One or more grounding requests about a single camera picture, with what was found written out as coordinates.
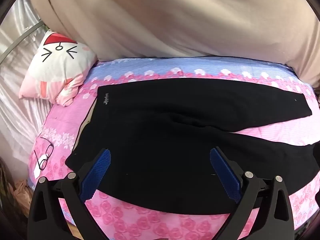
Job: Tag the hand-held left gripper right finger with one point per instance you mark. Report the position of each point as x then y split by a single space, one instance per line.
225 172

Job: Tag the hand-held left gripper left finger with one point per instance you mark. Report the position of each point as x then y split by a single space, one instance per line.
96 171

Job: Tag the black pants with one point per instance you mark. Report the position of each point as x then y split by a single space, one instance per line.
162 142

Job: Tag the black rimmed eyeglasses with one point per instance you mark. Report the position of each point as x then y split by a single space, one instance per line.
43 164

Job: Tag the small white card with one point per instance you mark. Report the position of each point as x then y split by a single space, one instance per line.
35 169

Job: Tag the pink floral blanket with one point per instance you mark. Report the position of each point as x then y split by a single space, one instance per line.
150 221

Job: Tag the crumpled peach cloth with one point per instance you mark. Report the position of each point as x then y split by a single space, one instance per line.
22 195

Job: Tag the silvery pink satin sheet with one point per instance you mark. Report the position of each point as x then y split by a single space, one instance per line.
17 92

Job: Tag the white cartoon face pillow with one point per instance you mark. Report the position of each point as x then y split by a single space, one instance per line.
57 65

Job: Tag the grey metal bar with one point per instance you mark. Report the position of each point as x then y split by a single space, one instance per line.
22 38

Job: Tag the beige curtain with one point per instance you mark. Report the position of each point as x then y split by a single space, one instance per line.
175 17

